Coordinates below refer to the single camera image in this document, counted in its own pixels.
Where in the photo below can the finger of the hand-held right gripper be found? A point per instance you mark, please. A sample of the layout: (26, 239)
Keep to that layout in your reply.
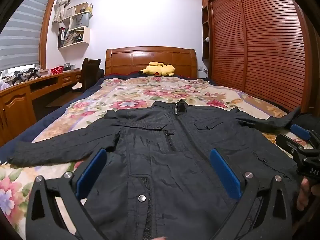
(287, 143)
(301, 131)

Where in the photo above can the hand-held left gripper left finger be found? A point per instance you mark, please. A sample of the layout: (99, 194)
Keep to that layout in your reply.
(91, 172)

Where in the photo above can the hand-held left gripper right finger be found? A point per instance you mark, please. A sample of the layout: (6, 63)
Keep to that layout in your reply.
(225, 175)

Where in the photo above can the black jacket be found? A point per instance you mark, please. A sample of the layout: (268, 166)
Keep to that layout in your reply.
(160, 167)

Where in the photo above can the person's right hand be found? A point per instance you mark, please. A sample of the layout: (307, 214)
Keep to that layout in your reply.
(303, 192)

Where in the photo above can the wooden louvred wardrobe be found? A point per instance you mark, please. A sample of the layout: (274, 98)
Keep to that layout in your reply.
(262, 42)

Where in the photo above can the floral blanket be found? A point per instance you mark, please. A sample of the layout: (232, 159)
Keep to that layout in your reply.
(150, 92)

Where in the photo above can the dark brown chair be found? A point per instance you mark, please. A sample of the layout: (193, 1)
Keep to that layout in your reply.
(88, 72)

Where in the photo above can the wooden desk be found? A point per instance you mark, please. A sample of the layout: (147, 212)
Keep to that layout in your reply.
(15, 105)

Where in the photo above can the red basket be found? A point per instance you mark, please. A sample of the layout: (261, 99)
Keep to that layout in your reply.
(57, 70)

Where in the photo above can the grey metal pot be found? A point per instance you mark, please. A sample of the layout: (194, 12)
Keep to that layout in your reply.
(68, 66)

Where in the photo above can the black desk gadget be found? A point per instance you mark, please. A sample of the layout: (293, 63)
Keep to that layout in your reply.
(18, 77)
(33, 72)

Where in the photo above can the yellow plush toy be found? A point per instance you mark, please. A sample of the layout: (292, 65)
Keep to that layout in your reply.
(160, 68)

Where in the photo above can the row of books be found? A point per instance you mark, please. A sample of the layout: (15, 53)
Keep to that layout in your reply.
(73, 37)

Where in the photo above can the black binders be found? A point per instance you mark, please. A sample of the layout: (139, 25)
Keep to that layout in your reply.
(61, 37)

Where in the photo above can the grey paper bag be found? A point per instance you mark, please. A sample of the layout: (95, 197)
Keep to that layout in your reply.
(80, 21)

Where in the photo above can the grey window blind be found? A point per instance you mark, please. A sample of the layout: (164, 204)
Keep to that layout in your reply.
(22, 35)

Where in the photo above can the tied beige curtain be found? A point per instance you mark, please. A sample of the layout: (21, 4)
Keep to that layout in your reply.
(62, 7)

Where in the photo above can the white wall shelf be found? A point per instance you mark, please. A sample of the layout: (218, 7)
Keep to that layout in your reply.
(86, 36)

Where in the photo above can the wooden window frame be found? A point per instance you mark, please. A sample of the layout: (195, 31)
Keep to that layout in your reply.
(45, 30)

